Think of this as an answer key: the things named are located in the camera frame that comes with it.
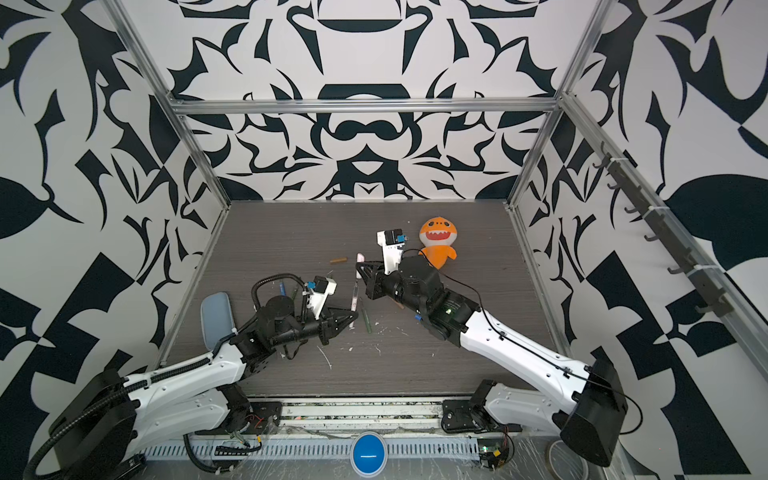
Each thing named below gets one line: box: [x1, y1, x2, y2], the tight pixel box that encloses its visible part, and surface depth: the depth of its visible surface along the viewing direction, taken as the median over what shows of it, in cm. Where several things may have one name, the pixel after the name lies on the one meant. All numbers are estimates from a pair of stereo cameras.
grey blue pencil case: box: [200, 292, 235, 351], surface depth 91 cm
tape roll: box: [544, 439, 589, 480], surface depth 70 cm
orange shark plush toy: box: [418, 216, 458, 270], surface depth 103 cm
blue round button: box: [350, 431, 388, 478], surface depth 70 cm
